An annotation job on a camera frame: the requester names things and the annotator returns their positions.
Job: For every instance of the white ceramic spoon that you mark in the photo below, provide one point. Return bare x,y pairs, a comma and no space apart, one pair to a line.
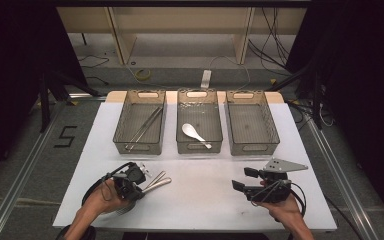
190,130

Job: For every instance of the black metal stand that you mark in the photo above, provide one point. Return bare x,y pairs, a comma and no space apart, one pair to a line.
44,103
316,100

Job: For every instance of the white table mat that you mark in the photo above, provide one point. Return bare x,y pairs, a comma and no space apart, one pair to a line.
193,200

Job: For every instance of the smoky clear plastic bin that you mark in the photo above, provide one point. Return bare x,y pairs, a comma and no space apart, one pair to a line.
141,123
250,125
198,113

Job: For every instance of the person's right hand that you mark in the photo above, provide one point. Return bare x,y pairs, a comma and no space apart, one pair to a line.
286,211

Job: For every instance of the person's left hand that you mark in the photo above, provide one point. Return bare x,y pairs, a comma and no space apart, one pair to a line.
101,200

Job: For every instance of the aluminium floor rail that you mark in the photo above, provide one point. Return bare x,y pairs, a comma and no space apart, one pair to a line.
16,180
343,180

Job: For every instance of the black curtain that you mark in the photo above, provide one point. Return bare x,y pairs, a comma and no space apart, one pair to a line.
363,83
13,66

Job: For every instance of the beige wooden shelf unit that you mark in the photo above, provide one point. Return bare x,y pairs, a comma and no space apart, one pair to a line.
183,20

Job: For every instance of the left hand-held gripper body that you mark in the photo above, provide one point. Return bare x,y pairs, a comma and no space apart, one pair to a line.
130,180

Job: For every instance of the silver metal chopstick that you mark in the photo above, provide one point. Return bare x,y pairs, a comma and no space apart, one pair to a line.
148,125
143,129

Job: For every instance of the white power strip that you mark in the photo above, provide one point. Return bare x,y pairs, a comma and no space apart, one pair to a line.
206,78

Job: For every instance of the yellow tape roll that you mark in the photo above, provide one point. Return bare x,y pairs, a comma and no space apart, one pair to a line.
143,74

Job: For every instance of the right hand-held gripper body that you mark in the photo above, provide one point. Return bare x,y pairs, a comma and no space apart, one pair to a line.
270,191

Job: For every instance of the person's dark clothing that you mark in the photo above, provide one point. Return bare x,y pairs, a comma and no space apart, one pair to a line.
193,236

